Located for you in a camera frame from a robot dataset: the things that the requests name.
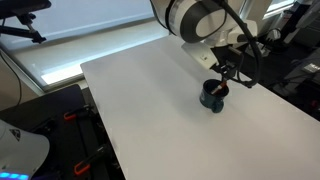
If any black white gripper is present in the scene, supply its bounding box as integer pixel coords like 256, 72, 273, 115
181, 42, 235, 82

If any dark blue ceramic mug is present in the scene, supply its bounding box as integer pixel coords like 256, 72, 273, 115
199, 79, 229, 113

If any black orange clamp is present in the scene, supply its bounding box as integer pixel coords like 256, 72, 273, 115
73, 144, 107, 176
63, 104, 94, 121

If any black orange clamp near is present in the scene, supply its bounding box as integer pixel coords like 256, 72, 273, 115
73, 144, 107, 176

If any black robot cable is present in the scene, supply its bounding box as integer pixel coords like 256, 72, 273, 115
213, 0, 264, 89

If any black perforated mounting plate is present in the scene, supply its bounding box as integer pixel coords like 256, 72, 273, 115
29, 106, 111, 180

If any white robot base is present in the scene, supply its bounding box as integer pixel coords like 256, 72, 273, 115
0, 120, 50, 180

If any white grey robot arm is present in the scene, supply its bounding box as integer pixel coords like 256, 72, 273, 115
149, 0, 262, 87

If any black orange clamp far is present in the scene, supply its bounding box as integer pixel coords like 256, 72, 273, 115
63, 104, 94, 121

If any red and white marker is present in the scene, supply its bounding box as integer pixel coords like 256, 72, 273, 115
211, 81, 227, 95

